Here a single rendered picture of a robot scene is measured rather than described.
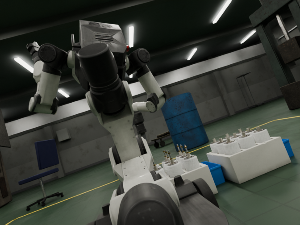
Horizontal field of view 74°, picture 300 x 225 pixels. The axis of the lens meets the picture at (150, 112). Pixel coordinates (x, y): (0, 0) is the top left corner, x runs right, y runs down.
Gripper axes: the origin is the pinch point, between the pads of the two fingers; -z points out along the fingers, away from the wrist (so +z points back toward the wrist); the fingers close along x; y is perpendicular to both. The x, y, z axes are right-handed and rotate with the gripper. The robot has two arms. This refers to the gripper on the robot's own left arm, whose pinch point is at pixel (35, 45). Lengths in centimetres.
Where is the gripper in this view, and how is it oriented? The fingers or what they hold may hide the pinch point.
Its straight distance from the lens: 157.4
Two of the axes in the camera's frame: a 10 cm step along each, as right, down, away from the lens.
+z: 4.7, 7.8, -4.2
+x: 5.5, 1.1, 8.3
